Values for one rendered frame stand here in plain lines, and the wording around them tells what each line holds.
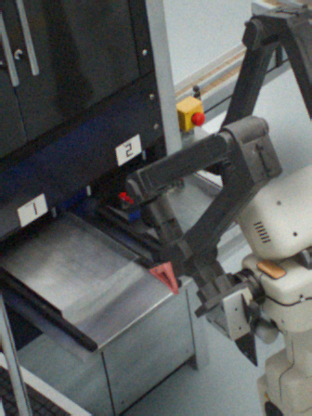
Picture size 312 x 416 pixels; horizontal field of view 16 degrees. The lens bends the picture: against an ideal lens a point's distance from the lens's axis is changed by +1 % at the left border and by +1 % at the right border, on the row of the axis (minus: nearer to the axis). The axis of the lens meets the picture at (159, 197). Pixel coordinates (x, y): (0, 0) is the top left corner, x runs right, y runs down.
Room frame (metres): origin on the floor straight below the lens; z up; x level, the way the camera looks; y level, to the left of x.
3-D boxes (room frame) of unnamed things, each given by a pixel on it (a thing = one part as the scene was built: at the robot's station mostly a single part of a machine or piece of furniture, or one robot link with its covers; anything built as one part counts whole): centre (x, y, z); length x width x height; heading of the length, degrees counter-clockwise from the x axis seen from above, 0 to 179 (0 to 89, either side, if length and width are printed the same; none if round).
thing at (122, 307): (2.32, 0.10, 0.87); 0.70 x 0.48 x 0.02; 127
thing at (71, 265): (2.28, 0.28, 0.90); 0.34 x 0.26 x 0.04; 37
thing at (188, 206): (2.39, -0.05, 0.90); 0.34 x 0.26 x 0.04; 36
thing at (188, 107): (2.73, -0.12, 1.00); 0.08 x 0.07 x 0.07; 37
